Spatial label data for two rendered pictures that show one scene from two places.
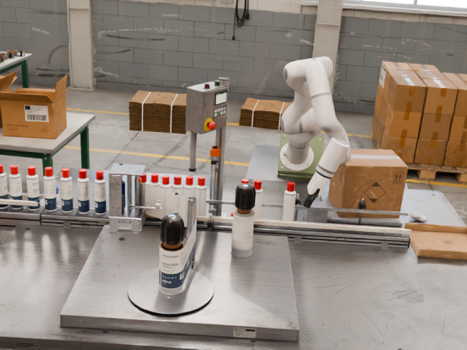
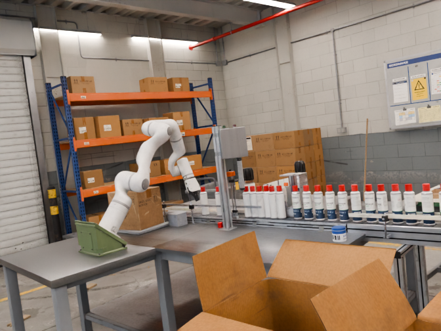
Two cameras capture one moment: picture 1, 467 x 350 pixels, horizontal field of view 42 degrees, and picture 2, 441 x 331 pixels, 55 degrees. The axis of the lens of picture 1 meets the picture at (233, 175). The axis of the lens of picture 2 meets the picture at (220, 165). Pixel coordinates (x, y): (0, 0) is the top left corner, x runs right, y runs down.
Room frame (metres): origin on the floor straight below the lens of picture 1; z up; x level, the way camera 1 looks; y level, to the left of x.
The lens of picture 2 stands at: (4.67, 1.87, 1.43)
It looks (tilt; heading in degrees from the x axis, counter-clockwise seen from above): 4 degrees down; 222
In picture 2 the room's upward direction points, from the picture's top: 7 degrees counter-clockwise
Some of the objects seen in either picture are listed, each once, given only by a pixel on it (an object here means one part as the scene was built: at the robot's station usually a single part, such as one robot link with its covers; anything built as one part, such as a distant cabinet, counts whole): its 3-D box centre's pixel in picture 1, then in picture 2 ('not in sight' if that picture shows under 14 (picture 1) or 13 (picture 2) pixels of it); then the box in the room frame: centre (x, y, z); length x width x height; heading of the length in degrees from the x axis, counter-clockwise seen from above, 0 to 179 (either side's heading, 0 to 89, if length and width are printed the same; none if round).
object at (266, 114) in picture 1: (269, 113); not in sight; (7.03, -0.38, 0.11); 0.65 x 0.54 x 0.22; 81
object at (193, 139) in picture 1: (193, 148); (240, 173); (2.58, 0.19, 1.18); 0.04 x 0.04 x 0.21
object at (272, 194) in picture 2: (154, 195); (273, 201); (2.49, 0.35, 0.98); 0.05 x 0.05 x 0.20
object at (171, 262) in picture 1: (171, 253); (300, 179); (1.88, 0.20, 1.04); 0.09 x 0.09 x 0.29
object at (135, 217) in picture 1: (127, 196); (294, 194); (2.39, 0.45, 1.01); 0.14 x 0.13 x 0.26; 90
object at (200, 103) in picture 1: (207, 107); (231, 142); (2.56, 0.13, 1.38); 0.17 x 0.10 x 0.19; 145
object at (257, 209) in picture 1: (256, 202); (219, 201); (2.48, -0.11, 0.98); 0.05 x 0.05 x 0.20
